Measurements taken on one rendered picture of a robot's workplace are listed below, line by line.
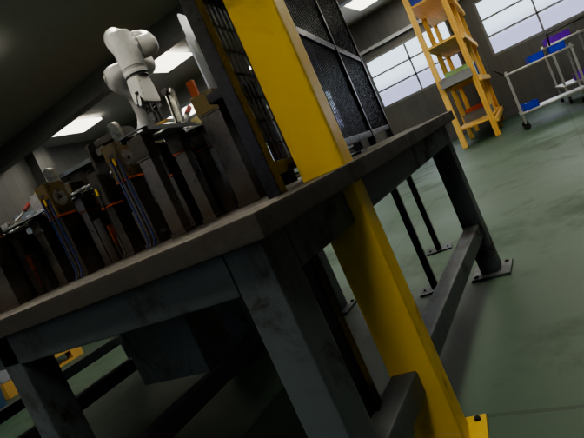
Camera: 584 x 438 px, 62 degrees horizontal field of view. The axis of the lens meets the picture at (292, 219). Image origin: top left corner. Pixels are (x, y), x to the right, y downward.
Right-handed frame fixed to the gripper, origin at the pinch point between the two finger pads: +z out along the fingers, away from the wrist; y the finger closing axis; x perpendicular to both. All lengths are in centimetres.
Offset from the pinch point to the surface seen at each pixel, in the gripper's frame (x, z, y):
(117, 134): -5.0, 2.8, 17.7
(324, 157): 65, 37, 53
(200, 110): 25.1, 8.8, 17.0
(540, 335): 90, 110, 5
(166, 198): 16, 30, 40
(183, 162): 15.4, 20.8, 22.1
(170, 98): -0.3, -7.6, -15.7
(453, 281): 73, 87, 3
